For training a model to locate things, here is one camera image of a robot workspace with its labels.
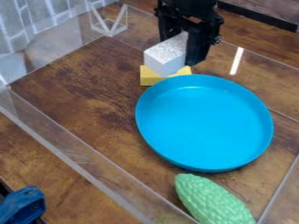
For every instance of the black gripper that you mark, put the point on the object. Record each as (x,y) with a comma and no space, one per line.
(194,16)

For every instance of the white speckled foam block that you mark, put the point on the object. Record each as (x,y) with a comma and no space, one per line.
(165,58)

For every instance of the blue round tray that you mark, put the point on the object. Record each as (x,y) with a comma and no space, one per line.
(205,123)

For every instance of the yellow rectangular box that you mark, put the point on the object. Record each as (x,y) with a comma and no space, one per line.
(149,77)

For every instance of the white grid curtain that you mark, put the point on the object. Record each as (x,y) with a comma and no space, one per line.
(27,17)

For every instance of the green bitter gourd toy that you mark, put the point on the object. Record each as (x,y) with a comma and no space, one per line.
(210,203)

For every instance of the clear acrylic enclosure wall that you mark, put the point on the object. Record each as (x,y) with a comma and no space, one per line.
(69,134)

